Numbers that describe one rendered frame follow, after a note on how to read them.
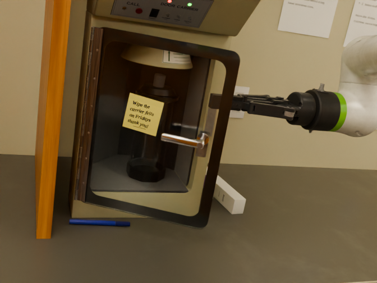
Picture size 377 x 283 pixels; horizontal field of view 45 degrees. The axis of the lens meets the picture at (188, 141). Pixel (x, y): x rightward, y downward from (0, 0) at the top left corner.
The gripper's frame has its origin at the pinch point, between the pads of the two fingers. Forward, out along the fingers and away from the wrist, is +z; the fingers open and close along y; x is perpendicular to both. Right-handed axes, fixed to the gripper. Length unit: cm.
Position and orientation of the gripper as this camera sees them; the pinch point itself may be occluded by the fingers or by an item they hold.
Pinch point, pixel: (225, 101)
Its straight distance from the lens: 96.6
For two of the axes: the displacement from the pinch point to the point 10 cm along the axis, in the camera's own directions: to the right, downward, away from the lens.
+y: 3.1, 3.3, -8.9
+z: -9.4, -0.5, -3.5
